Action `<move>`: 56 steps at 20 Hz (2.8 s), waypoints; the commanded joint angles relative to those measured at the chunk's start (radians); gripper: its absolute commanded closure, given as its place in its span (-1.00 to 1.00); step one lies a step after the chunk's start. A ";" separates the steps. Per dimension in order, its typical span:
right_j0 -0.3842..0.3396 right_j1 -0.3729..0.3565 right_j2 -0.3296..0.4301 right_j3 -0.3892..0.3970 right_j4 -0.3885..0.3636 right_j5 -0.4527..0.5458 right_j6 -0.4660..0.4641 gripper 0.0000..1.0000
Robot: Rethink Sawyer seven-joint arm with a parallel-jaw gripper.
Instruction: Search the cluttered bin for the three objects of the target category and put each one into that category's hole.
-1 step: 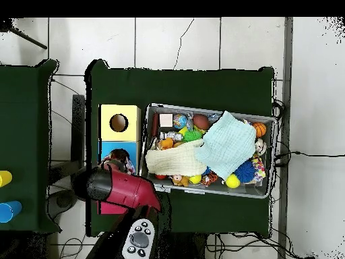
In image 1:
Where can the black tripod leg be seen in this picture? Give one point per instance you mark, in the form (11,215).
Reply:
(27,38)

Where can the silver mesh bin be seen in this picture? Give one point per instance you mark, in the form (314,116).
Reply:
(253,191)

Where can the brown toy football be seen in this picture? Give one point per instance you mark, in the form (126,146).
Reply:
(201,122)

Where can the orange toy basketball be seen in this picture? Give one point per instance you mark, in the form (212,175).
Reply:
(259,129)

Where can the mint green waffle cloth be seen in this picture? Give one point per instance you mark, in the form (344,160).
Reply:
(229,145)

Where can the blue cylinder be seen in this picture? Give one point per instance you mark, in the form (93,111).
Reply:
(9,211)

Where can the plain wooden cube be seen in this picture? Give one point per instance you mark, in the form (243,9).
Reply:
(165,120)

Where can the blue spiky ball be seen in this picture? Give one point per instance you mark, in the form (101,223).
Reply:
(245,172)

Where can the yellow ball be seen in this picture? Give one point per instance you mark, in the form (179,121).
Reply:
(232,181)

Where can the cream waffle cloth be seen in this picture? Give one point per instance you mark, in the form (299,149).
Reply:
(172,162)

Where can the globe print ball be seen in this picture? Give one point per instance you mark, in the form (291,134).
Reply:
(179,121)

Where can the wooden box with three holes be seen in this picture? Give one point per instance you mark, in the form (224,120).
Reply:
(129,129)

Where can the dark green tablecloth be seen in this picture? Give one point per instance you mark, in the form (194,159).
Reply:
(24,121)
(188,86)

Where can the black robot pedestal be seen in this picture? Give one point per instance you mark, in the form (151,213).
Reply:
(188,248)

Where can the green spiky ball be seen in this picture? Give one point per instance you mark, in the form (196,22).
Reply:
(192,135)

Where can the yellow cylinder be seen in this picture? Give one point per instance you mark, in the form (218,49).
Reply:
(5,178)

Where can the polka dot cloth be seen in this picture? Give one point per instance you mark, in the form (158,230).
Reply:
(131,165)
(258,167)

